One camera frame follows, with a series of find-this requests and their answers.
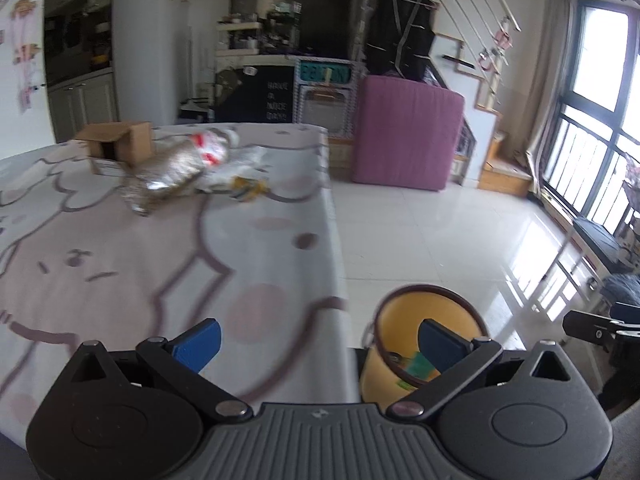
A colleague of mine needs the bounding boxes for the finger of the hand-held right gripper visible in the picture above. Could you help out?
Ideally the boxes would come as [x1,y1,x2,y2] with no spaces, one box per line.
[562,302,640,344]

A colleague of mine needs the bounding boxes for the silver foil snack bag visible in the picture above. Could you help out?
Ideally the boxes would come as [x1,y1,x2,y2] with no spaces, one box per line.
[122,128,240,217]

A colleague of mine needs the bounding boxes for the beige curtain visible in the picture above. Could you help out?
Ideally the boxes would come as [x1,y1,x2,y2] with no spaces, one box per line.
[524,0,581,196]

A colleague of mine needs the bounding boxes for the black vest with white trim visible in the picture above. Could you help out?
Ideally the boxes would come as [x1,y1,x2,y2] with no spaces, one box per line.
[362,0,436,81]

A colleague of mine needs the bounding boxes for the kitchen cabinets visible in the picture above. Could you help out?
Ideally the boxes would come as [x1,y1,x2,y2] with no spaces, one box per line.
[42,0,121,144]

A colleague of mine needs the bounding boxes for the cartoon printed foil-backed mat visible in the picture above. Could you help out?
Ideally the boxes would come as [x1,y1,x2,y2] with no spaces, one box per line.
[0,122,349,454]

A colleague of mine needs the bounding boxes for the metal stair railing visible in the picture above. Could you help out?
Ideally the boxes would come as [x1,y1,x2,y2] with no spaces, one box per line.
[404,0,521,86]

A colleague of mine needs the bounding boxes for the black message board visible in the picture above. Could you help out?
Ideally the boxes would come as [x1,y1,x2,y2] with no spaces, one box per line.
[214,64,296,124]

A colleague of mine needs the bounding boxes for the yellow waste bin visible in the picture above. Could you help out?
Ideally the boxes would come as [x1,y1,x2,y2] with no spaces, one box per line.
[358,283,490,406]

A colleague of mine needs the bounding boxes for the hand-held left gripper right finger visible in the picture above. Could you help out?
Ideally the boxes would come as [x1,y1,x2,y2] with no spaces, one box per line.
[385,318,584,419]

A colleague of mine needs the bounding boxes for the grey cloth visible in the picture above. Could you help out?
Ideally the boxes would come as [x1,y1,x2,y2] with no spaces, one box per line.
[0,430,39,480]
[607,399,640,480]

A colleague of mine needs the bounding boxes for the pink wall hanging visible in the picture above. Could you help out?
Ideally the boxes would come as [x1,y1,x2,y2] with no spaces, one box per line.
[9,0,44,111]

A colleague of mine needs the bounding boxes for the wooden staircase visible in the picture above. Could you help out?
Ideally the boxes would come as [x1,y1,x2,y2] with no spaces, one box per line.
[432,34,534,199]

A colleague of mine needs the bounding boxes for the blue clothes pile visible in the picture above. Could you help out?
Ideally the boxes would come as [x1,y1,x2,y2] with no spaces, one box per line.
[602,272,640,306]

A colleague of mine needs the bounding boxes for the black framed window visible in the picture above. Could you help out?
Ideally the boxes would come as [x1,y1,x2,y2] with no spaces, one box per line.
[542,0,640,251]

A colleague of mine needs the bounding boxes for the brown cardboard box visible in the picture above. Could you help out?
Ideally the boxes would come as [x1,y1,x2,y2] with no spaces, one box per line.
[74,120,154,176]

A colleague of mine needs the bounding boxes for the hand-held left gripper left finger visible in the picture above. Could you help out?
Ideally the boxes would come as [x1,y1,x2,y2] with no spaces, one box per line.
[64,318,254,424]

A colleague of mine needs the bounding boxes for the teal plastic pouch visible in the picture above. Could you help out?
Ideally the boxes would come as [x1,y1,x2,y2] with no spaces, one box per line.
[402,352,442,382]

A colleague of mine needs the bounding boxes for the white storage rack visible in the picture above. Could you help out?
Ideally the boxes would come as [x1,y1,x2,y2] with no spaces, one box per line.
[215,19,264,56]

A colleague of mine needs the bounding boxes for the cream drawer cabinet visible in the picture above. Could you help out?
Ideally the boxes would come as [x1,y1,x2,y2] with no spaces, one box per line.
[327,135,359,181]

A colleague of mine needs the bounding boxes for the gold foil wrapper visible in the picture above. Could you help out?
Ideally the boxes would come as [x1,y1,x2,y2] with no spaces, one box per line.
[230,177,269,202]

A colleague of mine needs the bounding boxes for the teal sign plate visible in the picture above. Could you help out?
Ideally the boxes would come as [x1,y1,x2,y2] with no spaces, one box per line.
[294,59,354,86]

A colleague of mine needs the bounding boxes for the white plastic bag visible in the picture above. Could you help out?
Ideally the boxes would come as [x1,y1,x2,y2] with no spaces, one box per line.
[197,145,274,195]

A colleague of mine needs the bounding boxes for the white chair with dark cushion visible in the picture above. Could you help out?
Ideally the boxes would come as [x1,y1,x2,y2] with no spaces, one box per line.
[537,217,626,321]

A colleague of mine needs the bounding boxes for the pink mattress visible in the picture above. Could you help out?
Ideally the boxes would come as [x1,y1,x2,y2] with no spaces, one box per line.
[352,74,466,192]

